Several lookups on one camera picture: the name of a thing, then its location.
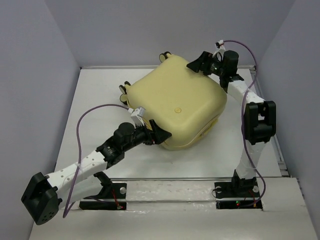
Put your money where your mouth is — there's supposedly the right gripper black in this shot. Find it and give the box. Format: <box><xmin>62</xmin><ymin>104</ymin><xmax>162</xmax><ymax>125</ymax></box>
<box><xmin>185</xmin><ymin>51</ymin><xmax>225</xmax><ymax>77</ymax></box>

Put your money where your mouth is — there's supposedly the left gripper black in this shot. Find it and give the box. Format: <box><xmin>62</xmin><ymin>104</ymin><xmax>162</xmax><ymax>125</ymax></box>
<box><xmin>122</xmin><ymin>119</ymin><xmax>171</xmax><ymax>152</ymax></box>

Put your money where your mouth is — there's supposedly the yellow hard-shell suitcase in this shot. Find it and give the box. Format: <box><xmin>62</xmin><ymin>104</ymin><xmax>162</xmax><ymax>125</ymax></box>
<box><xmin>119</xmin><ymin>51</ymin><xmax>227</xmax><ymax>151</ymax></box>

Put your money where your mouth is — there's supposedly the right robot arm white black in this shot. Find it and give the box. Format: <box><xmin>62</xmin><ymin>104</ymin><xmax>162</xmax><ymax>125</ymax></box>
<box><xmin>186</xmin><ymin>50</ymin><xmax>276</xmax><ymax>199</ymax></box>

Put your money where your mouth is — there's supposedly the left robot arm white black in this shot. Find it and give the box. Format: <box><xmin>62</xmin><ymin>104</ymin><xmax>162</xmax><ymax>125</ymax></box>
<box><xmin>21</xmin><ymin>119</ymin><xmax>172</xmax><ymax>225</ymax></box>

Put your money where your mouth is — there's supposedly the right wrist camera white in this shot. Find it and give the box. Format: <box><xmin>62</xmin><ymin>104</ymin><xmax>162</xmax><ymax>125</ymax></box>
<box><xmin>213</xmin><ymin>40</ymin><xmax>226</xmax><ymax>56</ymax></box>

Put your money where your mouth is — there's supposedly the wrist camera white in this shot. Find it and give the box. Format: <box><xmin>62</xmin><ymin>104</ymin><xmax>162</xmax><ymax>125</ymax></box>
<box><xmin>213</xmin><ymin>40</ymin><xmax>226</xmax><ymax>56</ymax></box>
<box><xmin>128</xmin><ymin>106</ymin><xmax>145</xmax><ymax>127</ymax></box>

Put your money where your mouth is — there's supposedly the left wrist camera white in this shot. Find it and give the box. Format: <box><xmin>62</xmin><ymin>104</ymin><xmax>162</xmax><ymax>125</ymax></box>
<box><xmin>128</xmin><ymin>106</ymin><xmax>145</xmax><ymax>127</ymax></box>

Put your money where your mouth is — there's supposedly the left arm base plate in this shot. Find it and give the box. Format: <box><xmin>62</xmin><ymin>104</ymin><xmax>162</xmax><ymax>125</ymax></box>
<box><xmin>78</xmin><ymin>182</ymin><xmax>127</xmax><ymax>211</ymax></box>

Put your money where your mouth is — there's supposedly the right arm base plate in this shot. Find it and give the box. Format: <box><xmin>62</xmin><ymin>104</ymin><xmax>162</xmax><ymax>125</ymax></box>
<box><xmin>211</xmin><ymin>181</ymin><xmax>263</xmax><ymax>210</ymax></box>

